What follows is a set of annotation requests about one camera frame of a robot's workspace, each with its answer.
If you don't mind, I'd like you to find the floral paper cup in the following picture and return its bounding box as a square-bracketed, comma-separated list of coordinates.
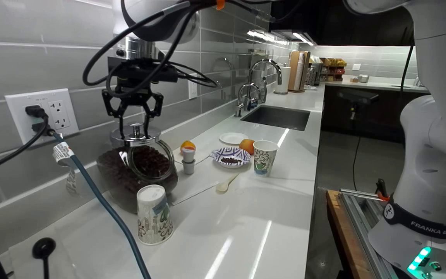
[135, 183, 175, 245]
[253, 140, 281, 179]

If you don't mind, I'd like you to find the fruit bowl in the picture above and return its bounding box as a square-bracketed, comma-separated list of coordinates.
[319, 55, 349, 72]

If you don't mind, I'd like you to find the steel kitchen sink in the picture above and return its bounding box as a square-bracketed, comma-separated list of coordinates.
[240, 104, 313, 132]

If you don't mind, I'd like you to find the grey coffee pod orange lid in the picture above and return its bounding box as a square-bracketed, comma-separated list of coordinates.
[180, 149, 197, 176]

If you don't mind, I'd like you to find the small coffee bean pile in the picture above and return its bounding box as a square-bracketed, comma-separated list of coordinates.
[220, 155, 244, 166]

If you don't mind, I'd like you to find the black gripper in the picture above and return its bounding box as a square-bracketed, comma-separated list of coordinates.
[101, 56, 166, 145]

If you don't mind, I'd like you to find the black power cable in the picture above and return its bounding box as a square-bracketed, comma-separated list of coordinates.
[0, 123, 50, 185]

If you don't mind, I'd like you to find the wooden cutting board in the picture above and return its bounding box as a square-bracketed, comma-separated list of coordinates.
[287, 48, 313, 95]

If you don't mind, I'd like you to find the aluminium frame rail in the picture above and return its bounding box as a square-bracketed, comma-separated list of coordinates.
[340, 186, 398, 279]

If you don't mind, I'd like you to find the teal power cable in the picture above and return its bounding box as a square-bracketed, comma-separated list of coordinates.
[51, 132, 154, 279]

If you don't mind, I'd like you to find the glass coffee jug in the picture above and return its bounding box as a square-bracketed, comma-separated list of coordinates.
[96, 138, 180, 210]

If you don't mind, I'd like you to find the white wall outlet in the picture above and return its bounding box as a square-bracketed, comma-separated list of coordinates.
[3, 87, 81, 148]

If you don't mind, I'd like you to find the chrome kitchen faucet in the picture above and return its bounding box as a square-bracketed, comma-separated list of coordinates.
[234, 56, 285, 120]

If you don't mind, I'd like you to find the pale wooden spoon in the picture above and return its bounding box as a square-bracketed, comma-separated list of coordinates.
[214, 172, 244, 196]

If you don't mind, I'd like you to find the black plastic spoon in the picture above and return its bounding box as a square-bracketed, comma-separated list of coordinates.
[31, 236, 58, 279]

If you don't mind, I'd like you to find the brown wooden table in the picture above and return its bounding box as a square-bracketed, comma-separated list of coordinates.
[326, 189, 372, 279]

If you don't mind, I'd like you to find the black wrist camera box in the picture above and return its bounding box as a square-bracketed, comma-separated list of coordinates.
[151, 61, 180, 84]

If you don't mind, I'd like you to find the small white plate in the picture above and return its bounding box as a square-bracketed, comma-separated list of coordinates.
[219, 132, 248, 148]

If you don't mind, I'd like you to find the white wall switch plate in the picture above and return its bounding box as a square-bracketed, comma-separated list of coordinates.
[186, 79, 200, 101]

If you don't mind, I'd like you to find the white paper cable tag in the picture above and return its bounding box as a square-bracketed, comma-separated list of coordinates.
[51, 141, 81, 197]

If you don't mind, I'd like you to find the dark lower cabinet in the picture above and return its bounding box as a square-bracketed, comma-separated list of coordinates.
[321, 84, 422, 145]

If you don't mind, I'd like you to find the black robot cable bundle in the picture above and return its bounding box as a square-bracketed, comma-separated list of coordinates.
[81, 0, 220, 101]

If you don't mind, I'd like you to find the blue patterned paper plate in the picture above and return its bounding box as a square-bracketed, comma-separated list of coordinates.
[213, 146, 253, 171]

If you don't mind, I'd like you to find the black power plug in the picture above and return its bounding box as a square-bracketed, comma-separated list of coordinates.
[30, 121, 56, 138]
[24, 104, 50, 120]

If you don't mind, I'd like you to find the white plastic stir stick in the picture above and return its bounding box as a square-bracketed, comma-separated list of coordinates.
[172, 183, 220, 207]

